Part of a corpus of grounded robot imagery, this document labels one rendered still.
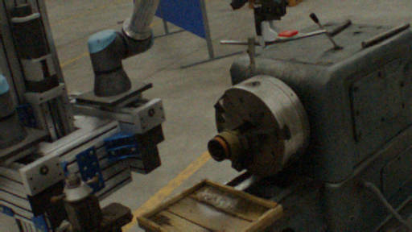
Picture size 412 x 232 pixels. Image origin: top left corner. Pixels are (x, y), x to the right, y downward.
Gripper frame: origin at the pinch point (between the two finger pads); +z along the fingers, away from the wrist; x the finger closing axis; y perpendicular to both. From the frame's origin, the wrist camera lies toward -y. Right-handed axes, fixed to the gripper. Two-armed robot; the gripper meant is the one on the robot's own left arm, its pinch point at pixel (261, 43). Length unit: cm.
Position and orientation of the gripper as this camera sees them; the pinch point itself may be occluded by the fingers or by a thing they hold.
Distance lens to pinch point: 170.8
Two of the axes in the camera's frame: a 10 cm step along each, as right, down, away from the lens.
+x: 2.7, -4.0, 8.8
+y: 9.6, 0.5, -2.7
